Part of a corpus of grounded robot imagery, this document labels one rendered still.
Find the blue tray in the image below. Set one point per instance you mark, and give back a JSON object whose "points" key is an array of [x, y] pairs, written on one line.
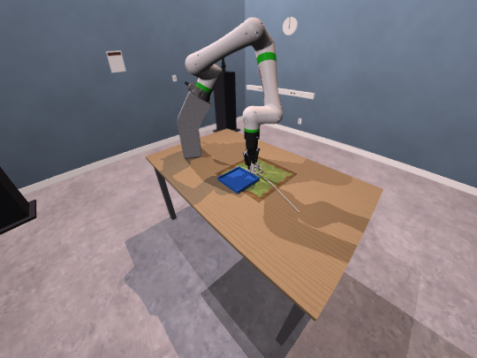
{"points": [[238, 179]]}

